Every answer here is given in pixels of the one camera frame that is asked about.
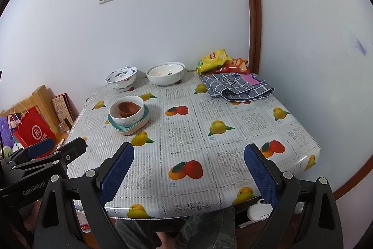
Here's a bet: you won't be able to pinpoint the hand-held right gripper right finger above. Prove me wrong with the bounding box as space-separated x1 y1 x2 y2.
244 143 344 249

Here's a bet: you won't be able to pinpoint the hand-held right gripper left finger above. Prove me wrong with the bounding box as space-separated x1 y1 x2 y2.
35 142 135 249

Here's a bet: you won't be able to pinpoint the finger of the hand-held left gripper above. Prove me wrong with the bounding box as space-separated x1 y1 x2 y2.
9 137 56 165
12 137 88 173

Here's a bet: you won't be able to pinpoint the pink square plate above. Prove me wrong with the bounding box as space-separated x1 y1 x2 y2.
119 118 150 136

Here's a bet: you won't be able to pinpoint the white bowl grey scroll pattern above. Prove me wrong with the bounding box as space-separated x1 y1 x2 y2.
109 95 145 127

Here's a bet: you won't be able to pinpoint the green square plate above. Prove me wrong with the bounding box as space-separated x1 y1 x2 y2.
109 109 150 133

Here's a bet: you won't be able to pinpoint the blue square plate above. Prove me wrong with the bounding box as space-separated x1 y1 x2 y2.
107 105 150 130

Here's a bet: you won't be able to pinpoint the person's left forearm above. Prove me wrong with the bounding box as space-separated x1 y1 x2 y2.
23 202 42 234

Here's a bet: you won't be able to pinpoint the wooden side table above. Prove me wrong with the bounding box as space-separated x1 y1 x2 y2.
54 129 72 150

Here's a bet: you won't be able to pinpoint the red paper bag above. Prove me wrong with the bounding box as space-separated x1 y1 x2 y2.
9 103 56 150

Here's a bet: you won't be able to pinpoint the white plastic container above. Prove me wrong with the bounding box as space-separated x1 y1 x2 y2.
239 198 273 228

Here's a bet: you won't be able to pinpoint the purple plush toy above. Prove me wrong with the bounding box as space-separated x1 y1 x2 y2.
0 116 14 150

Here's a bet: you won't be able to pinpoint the patterned brown box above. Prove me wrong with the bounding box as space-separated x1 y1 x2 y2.
52 93 77 128

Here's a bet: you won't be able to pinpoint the person's left leg camouflage trousers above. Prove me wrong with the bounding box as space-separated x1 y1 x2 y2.
115 217 162 249

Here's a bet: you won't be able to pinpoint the person's leg camouflage trousers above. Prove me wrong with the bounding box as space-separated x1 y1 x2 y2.
175 206 237 249
115 217 162 249

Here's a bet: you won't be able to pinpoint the fruit print tablecloth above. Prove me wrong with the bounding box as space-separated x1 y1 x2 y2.
66 70 321 219

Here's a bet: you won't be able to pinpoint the person's right leg camouflage trousers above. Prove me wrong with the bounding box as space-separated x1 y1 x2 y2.
175 206 237 249

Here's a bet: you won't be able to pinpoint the white bowl blue bird pattern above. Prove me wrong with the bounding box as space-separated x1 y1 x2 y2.
105 67 138 91

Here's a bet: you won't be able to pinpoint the grey checked cloth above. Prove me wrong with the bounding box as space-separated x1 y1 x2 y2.
201 72 275 101

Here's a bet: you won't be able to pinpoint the brown wooden baseboard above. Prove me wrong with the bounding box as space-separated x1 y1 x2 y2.
332 160 373 200

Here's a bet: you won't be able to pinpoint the large plain white bowl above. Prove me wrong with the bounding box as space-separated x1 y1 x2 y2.
146 62 185 87

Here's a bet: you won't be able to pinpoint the white bowl red print inside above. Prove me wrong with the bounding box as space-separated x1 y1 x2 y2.
147 63 184 77

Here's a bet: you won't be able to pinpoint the red chip bag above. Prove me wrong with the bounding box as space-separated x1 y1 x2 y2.
220 58 251 74

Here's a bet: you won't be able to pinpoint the yellow chip bag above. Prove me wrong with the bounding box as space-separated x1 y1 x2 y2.
197 48 232 74

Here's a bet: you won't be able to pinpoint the brown wooden door frame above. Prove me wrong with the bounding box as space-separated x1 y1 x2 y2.
242 0 262 74

